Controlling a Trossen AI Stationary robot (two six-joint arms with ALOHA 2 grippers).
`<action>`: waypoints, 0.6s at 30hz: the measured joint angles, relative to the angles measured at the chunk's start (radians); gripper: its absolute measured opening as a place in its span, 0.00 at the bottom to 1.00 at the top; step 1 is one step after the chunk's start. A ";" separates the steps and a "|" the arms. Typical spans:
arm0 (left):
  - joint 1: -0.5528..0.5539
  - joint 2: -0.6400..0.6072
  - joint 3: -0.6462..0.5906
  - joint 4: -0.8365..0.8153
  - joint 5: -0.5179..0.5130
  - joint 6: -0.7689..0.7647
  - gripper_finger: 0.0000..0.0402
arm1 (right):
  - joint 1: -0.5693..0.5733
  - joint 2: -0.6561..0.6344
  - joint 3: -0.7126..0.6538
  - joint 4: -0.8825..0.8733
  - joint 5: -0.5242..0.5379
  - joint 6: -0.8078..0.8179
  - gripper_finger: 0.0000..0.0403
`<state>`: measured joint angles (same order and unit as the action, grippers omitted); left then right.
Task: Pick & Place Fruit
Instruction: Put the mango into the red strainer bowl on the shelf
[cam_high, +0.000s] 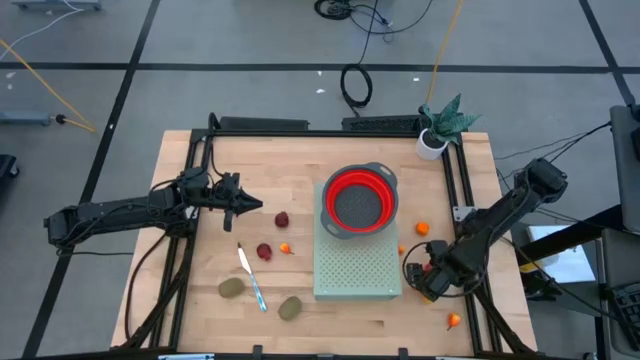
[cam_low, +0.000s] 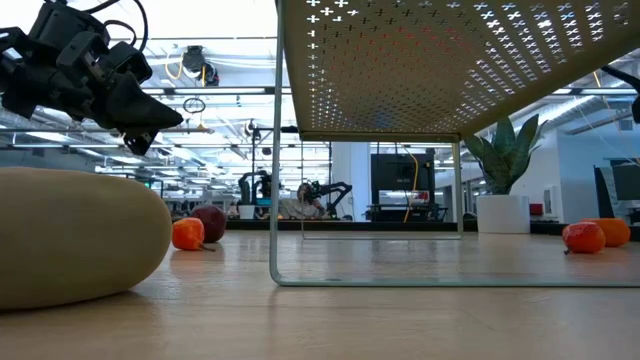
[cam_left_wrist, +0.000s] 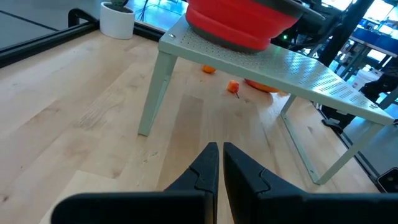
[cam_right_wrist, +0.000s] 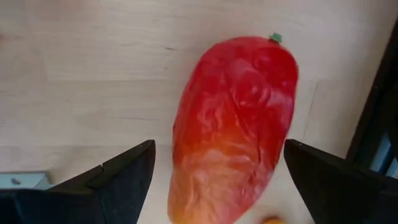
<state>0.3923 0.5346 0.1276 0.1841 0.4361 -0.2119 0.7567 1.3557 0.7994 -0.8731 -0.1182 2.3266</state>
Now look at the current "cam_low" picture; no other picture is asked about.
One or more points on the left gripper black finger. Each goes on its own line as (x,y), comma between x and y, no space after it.
(135,100)
(140,122)

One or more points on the small orange pear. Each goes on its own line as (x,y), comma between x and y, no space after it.
(187,234)
(582,238)

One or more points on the dark red plum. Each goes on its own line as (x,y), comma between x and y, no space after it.
(215,220)

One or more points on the brown kiwi fruit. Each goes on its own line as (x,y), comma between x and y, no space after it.
(75,235)

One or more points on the orange tangerine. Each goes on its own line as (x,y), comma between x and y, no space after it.
(617,231)

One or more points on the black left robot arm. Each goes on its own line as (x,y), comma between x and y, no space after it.
(65,20)

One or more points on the black background robot arm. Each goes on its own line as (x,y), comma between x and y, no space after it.
(252,185)
(332,191)

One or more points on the small white background pot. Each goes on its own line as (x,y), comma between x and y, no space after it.
(246,211)

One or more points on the person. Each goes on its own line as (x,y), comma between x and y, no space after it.
(300,207)

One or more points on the green perforated metal shelf riser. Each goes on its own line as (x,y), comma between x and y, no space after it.
(400,75)

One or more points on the black background cabinet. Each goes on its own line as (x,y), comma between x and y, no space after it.
(400,172)

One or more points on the green leafy plant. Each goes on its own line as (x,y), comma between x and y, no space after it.
(505,155)

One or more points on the white plant pot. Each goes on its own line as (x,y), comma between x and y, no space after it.
(502,215)

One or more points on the dark background monitor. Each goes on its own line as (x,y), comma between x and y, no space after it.
(620,187)

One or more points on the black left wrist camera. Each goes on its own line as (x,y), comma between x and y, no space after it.
(131,62)

